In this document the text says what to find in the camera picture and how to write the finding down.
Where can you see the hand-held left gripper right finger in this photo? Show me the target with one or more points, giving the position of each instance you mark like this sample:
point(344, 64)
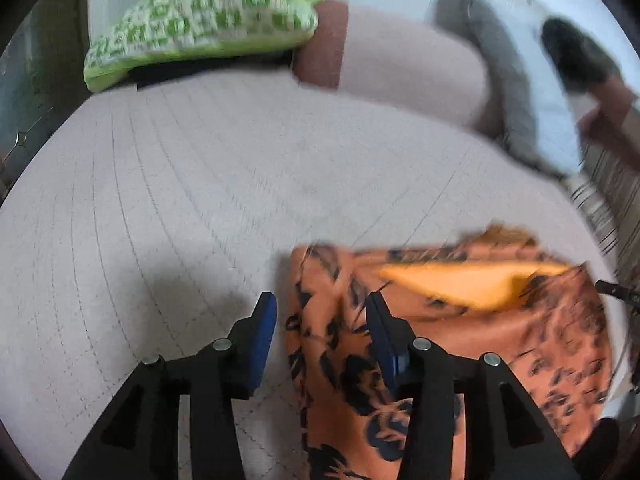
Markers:
point(382, 340)

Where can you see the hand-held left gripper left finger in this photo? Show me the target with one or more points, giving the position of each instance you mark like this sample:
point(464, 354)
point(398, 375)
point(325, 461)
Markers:
point(260, 340)

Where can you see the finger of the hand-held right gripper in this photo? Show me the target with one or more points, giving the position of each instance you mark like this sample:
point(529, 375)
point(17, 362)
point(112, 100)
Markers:
point(615, 289)

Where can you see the orange floral shirt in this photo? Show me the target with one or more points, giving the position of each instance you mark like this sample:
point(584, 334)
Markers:
point(450, 340)

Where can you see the striped cloth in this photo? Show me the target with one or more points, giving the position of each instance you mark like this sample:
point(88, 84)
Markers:
point(610, 210)

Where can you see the pink sofa backrest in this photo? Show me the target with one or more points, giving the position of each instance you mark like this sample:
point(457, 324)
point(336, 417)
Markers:
point(620, 125)

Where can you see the light blue pillow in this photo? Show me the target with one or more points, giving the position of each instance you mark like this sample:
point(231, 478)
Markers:
point(545, 90)

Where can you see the dark furry jacket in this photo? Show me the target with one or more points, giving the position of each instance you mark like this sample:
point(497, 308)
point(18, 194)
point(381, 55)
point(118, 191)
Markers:
point(575, 55)

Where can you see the pink bolster cushion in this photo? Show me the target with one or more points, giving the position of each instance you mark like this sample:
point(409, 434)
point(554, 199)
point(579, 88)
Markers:
point(400, 70)

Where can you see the green white patterned pillow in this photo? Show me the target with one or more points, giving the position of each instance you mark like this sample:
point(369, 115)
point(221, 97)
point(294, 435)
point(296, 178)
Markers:
point(200, 20)

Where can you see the wooden glass door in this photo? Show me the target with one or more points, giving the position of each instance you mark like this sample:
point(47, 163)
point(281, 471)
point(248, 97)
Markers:
point(30, 100)

